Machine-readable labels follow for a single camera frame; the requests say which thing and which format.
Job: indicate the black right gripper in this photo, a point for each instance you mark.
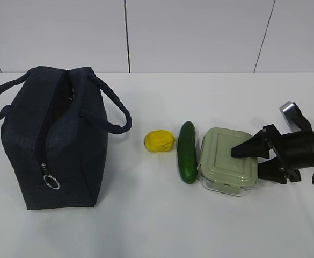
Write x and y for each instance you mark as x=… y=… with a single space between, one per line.
x=277 y=169

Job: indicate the glass container with green lid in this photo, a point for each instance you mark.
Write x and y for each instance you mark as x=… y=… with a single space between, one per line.
x=218 y=170

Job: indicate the green cucumber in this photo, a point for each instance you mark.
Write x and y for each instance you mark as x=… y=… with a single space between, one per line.
x=186 y=153

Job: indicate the yellow lemon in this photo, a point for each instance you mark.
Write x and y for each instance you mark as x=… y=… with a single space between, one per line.
x=159 y=141

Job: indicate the dark navy fabric lunch bag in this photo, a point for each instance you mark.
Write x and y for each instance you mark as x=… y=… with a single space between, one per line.
x=55 y=134

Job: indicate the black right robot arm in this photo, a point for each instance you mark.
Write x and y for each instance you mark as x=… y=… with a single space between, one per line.
x=286 y=154

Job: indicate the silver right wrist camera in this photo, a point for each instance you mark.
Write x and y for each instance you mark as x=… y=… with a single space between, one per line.
x=290 y=115

